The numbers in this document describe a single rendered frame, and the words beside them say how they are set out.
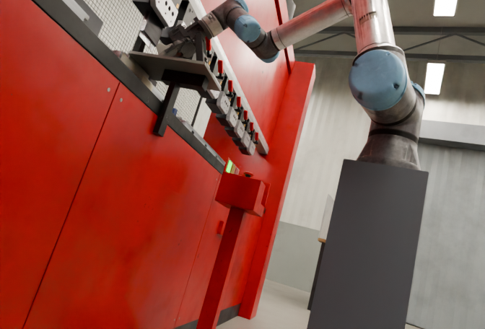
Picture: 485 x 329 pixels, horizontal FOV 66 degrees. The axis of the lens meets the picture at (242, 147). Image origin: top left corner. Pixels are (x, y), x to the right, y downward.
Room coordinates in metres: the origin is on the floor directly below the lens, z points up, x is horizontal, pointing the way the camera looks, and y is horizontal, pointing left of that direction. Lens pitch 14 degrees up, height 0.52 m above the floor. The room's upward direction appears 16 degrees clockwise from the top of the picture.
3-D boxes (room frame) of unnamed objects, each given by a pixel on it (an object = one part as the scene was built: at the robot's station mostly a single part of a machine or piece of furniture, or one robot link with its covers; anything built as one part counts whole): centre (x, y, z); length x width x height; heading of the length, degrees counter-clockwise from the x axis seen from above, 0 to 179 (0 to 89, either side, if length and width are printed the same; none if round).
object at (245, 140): (2.51, 0.02, 1.26); 0.15 x 0.09 x 0.17; 163
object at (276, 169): (3.42, -0.06, 1.15); 0.85 x 0.25 x 2.30; 73
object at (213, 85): (1.15, 0.27, 1.00); 0.26 x 0.18 x 0.01; 73
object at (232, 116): (2.12, 0.14, 1.26); 0.15 x 0.09 x 0.17; 163
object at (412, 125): (0.87, -0.35, 0.94); 0.13 x 0.12 x 0.14; 141
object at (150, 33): (1.19, 0.42, 1.13); 0.10 x 0.02 x 0.10; 163
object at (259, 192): (1.55, -0.06, 0.75); 0.20 x 0.16 x 0.18; 163
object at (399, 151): (0.87, -0.35, 0.82); 0.15 x 0.15 x 0.10
